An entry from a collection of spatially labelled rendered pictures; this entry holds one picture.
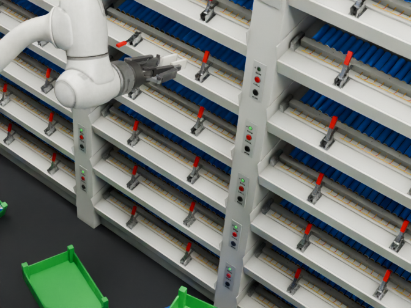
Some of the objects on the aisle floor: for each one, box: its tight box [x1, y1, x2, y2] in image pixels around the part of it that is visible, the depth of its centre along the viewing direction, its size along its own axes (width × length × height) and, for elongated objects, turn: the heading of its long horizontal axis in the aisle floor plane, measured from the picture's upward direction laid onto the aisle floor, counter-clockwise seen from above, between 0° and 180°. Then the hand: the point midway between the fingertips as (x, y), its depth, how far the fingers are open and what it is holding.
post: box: [213, 0, 308, 308], centre depth 223 cm, size 20×9×180 cm, turn 136°
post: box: [72, 44, 111, 229], centre depth 254 cm, size 20×9×180 cm, turn 136°
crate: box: [21, 244, 109, 308], centre depth 275 cm, size 30×20×8 cm
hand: (173, 63), depth 213 cm, fingers open, 3 cm apart
